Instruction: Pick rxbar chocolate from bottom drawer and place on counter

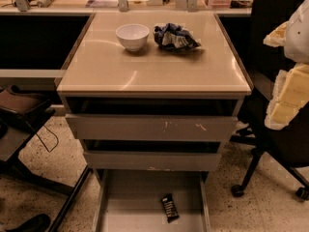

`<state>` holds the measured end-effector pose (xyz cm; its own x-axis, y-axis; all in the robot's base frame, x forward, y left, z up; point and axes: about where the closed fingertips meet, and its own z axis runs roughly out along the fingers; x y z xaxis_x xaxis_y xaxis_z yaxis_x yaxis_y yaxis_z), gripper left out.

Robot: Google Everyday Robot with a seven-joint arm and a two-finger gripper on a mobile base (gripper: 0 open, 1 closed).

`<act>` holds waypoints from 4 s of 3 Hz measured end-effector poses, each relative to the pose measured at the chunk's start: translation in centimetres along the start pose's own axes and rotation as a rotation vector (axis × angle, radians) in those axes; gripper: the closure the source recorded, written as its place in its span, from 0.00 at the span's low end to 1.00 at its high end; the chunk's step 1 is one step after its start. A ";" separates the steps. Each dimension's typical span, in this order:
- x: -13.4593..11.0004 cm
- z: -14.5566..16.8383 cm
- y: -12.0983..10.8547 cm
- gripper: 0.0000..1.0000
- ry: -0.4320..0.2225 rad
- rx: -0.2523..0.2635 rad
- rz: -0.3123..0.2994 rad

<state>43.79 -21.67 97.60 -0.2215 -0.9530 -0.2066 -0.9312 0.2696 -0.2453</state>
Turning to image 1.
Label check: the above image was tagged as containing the beige drawer cabinet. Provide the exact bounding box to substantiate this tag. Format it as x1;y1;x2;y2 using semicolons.
53;11;255;232

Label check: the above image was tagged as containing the top drawer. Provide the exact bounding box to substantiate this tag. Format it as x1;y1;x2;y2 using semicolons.
66;97;241;142

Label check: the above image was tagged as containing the middle drawer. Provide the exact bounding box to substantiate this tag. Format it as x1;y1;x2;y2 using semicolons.
84;140;221;171

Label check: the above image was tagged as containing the open bottom drawer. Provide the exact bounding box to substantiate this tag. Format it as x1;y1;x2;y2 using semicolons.
91;170;211;232

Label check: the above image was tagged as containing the black rxbar chocolate bar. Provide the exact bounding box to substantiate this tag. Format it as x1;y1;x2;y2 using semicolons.
161;193;180;223

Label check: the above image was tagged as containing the crumpled blue chip bag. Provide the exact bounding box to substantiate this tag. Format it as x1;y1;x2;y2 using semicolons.
154;23;201;52

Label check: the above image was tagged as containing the white ceramic bowl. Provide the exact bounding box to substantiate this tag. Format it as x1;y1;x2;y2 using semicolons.
116;24;150;52

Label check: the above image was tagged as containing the torn yellow foam cushion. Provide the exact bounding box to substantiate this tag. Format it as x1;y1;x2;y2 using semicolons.
263;22;309;131

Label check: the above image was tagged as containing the black office chair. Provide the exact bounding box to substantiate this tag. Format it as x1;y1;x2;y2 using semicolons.
232;0;309;200

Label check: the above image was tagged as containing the white cloth on chair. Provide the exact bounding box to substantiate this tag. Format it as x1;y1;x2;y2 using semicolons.
284;0;309;64

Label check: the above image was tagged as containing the thin black cable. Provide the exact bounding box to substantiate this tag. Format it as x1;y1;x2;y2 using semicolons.
24;119;60;154

